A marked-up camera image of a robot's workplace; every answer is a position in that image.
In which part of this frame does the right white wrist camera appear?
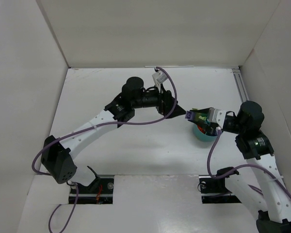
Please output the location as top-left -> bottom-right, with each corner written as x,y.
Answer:
208,108 -> 227,129

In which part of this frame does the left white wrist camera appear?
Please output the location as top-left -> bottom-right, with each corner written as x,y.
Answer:
152,70 -> 168,92

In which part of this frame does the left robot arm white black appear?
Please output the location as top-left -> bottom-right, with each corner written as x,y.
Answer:
41,71 -> 186,188

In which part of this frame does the aluminium rail right side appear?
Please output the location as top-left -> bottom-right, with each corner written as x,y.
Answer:
232,67 -> 249,102

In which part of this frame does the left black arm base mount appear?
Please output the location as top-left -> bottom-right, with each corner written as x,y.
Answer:
66,166 -> 114,204

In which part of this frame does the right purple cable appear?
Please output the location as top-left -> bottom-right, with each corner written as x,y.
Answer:
207,128 -> 291,207

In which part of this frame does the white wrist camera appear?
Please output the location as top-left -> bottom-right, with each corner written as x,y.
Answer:
152,70 -> 168,92
208,108 -> 227,129

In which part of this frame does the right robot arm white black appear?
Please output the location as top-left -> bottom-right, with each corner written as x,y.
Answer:
185,100 -> 291,233

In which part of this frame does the teal round divided container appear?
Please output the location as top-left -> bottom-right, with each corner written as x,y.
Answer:
193,125 -> 217,142

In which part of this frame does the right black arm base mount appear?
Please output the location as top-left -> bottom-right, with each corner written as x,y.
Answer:
197,176 -> 241,204

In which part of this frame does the purple lego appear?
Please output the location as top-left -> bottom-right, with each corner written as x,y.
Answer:
185,111 -> 195,121

